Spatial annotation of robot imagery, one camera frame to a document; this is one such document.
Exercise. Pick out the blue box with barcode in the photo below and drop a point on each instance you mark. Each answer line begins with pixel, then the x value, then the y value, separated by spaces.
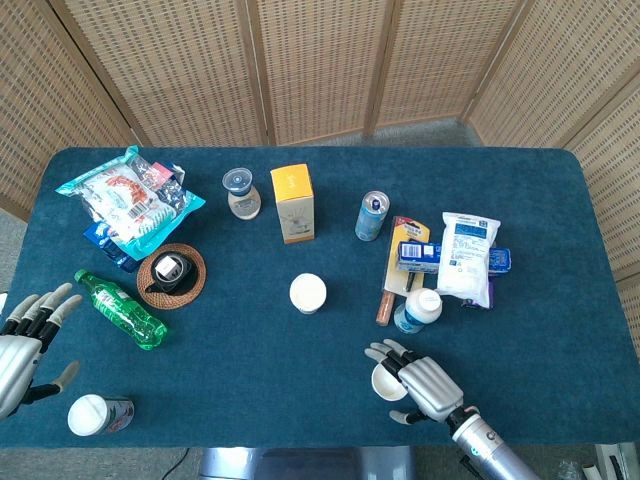
pixel 420 252

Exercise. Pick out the purple packet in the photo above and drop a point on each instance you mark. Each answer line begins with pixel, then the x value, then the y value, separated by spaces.
pixel 492 295

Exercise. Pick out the woven bamboo folding screen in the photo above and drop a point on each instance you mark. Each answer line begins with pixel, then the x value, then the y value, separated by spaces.
pixel 320 65

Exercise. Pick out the white cube charger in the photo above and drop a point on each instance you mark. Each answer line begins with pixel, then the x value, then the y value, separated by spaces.
pixel 165 268

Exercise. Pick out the glass jar with clear lid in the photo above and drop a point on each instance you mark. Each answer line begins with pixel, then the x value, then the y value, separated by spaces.
pixel 242 197

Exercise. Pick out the green plastic bottle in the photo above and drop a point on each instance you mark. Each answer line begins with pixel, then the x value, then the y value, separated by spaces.
pixel 125 312

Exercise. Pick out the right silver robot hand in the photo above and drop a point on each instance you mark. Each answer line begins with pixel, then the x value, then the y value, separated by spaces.
pixel 432 387

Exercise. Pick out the round woven rattan coaster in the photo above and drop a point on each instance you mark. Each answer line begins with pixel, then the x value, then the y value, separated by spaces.
pixel 192 296

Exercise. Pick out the teal-edged snack bag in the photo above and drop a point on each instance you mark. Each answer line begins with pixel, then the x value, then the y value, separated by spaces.
pixel 120 200

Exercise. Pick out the white pill bottle blue label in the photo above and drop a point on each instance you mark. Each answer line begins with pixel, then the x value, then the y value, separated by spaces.
pixel 420 310

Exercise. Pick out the yellow and white carton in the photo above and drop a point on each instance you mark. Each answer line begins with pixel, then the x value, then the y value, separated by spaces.
pixel 296 210

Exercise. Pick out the white-lidded printed can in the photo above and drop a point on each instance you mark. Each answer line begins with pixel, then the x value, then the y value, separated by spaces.
pixel 95 415

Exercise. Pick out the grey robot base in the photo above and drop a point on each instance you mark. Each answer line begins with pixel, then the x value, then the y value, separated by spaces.
pixel 305 465

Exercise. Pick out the blue drink can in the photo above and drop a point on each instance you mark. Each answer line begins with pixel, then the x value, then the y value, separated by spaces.
pixel 371 217

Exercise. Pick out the white bag with blue label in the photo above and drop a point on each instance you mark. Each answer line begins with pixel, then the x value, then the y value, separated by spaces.
pixel 465 260

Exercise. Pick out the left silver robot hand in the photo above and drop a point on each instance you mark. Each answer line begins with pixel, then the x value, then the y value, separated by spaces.
pixel 17 360

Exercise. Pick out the dark packet with pink label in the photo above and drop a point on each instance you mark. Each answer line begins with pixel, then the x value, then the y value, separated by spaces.
pixel 169 187

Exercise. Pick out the blue snack packet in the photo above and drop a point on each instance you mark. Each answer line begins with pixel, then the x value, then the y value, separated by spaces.
pixel 102 240

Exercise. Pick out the yellow carded knife package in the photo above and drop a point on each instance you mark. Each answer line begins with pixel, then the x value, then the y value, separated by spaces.
pixel 417 232

